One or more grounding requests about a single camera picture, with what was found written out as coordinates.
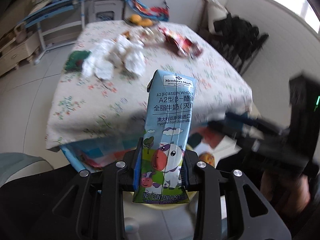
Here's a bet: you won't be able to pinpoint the blue milk carton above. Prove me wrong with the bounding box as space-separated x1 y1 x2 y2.
133 70 195 205

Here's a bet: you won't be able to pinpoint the white tissue paper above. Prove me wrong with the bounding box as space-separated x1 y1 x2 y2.
81 35 146 80

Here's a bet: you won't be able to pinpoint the orange red snack bag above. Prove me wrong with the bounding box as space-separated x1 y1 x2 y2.
158 27 203 59

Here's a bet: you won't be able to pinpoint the yellow trash bin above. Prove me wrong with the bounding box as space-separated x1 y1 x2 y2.
122 142 226 240

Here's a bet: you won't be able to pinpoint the person right hand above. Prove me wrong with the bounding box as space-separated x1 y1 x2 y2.
260 170 311 214

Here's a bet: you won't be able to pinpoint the floral white tablecloth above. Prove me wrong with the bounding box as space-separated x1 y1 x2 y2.
46 23 253 150

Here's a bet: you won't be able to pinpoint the light blue sofa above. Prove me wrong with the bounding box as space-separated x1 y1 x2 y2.
0 152 54 186

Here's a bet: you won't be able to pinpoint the black folding chairs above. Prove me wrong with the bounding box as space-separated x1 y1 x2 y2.
211 13 269 75

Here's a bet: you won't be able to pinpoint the lower yellow mango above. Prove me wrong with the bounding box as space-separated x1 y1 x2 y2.
139 18 154 27

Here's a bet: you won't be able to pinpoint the yellow mango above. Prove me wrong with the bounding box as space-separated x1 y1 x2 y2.
129 14 142 25
139 18 154 27

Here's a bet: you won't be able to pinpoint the woven wicker fruit basket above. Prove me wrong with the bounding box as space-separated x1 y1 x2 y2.
124 14 159 28

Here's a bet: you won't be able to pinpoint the upper yellow mango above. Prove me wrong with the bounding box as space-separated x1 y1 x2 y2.
129 14 142 25

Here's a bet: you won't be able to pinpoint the wooden chair with cushion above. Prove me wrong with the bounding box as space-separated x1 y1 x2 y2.
197 0 228 35

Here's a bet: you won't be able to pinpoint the white tv cabinet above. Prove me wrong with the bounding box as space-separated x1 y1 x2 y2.
0 30 40 76

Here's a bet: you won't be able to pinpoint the blue study desk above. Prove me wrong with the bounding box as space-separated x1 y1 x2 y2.
20 0 92 64

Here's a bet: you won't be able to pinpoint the colorful hanging fabric bag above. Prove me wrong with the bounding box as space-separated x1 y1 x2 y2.
124 0 170 22

